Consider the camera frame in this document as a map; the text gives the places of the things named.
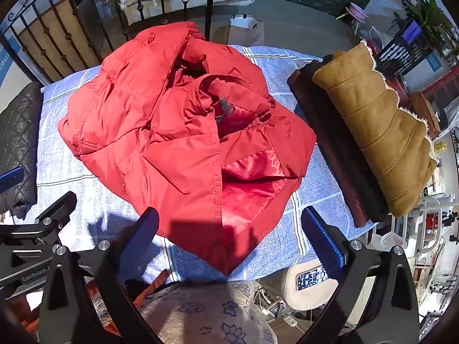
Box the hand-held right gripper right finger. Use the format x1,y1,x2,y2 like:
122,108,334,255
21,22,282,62
297,206,420,344

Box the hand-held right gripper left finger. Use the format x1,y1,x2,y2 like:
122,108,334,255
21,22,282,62
38,206,162,344

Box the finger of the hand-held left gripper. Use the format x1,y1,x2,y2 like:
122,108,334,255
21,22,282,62
0,167,26,192
34,191,77,239

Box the red jacket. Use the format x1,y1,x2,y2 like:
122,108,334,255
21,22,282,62
57,21,317,277

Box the white plastic device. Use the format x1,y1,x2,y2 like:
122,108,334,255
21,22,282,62
283,258,345,312

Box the blue checkered bed sheet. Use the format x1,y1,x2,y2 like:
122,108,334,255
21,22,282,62
27,45,381,284

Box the black quilted jacket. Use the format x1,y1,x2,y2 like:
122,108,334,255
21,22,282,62
0,82,44,219

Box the orange cloth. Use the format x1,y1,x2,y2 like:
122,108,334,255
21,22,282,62
82,269,169,330

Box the floral patterned pants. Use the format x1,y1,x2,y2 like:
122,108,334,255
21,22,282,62
138,279,278,344

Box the dark maroon folded garment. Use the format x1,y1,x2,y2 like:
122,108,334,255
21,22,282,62
287,54,390,228

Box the white metal rack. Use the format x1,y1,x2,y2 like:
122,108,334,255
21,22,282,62
391,193,459,259

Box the blue and white poster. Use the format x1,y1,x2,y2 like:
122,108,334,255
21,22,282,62
0,18,22,90

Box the tan suede coat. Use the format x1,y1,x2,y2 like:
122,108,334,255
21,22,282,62
313,42,438,218

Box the wooden panel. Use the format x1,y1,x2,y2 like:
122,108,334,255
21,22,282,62
18,0,119,76

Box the dark striped crate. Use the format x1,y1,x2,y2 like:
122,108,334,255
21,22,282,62
376,18,434,76

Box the white paper bag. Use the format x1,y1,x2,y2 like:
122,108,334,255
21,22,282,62
226,14,265,47

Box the pink stool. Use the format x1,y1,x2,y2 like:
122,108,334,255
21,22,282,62
337,2,370,34

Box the green potted plant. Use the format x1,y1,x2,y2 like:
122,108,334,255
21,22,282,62
405,0,452,58

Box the black metal bed frame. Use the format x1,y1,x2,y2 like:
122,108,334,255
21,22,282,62
0,0,230,87

